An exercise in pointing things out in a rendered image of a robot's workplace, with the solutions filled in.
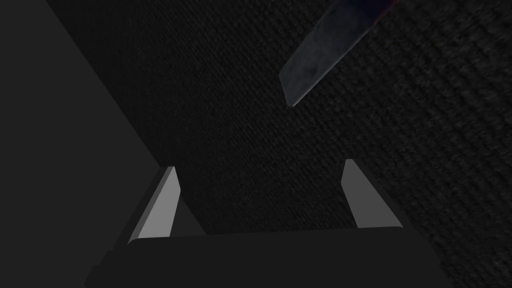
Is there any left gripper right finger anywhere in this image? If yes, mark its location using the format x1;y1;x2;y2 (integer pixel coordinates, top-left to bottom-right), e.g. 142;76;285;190
340;158;413;230

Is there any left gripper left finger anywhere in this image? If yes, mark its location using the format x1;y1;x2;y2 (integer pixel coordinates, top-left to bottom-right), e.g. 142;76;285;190
118;165;182;246

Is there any grey flat slab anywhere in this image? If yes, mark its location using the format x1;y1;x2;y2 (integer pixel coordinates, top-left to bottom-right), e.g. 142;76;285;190
278;0;401;108

